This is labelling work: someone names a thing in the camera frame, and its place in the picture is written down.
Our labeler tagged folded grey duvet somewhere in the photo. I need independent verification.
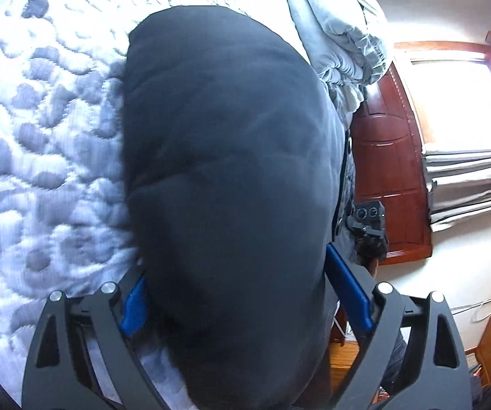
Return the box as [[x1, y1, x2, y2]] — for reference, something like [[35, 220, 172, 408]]
[[271, 0, 393, 114]]

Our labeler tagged white cable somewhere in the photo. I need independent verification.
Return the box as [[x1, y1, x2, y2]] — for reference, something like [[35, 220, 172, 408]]
[[450, 286, 491, 322]]

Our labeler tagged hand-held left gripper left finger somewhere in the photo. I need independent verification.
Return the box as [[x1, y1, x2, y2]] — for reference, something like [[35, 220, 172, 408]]
[[21, 275, 167, 410]]

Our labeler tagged quilted grey patterned bed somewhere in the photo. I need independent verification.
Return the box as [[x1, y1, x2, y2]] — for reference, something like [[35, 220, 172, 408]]
[[0, 0, 306, 410]]

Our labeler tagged red-brown wooden headboard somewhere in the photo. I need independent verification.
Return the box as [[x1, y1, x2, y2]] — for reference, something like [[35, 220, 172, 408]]
[[350, 62, 434, 263]]

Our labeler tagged grey curtain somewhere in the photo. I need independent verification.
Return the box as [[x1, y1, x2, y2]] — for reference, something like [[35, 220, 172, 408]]
[[422, 149, 491, 233]]

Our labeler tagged wooden framed window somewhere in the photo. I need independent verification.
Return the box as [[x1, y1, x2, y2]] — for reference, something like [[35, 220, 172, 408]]
[[393, 30, 491, 146]]

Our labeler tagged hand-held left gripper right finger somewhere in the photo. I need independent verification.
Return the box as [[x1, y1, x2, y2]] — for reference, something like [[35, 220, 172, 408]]
[[326, 243, 473, 410]]

